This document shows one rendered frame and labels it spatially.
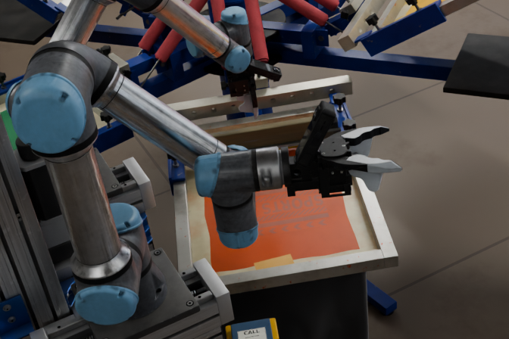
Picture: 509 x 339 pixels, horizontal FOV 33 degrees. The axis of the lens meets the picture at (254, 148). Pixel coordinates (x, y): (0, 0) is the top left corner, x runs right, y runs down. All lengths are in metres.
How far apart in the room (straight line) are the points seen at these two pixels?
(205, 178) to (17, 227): 0.53
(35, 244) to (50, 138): 0.53
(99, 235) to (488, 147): 3.05
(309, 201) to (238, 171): 1.08
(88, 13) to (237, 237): 0.89
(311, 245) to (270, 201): 0.24
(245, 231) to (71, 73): 0.42
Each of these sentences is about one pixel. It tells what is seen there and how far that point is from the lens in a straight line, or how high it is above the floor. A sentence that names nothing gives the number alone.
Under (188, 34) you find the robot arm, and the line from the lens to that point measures 2.23.
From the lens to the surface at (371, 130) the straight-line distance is 1.53.
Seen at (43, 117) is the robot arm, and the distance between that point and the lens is 1.38.
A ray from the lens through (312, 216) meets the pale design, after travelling 2.47.
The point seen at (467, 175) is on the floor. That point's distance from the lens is 4.17.
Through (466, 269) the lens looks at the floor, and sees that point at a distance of 3.68.
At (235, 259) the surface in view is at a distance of 2.37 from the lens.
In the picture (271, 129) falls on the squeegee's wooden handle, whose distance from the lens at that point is 2.67.
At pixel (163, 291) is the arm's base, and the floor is 1.28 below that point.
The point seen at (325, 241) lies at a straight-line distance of 2.38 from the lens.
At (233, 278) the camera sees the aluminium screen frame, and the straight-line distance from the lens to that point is 2.26.
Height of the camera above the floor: 2.54
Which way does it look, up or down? 35 degrees down
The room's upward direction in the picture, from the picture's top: 8 degrees counter-clockwise
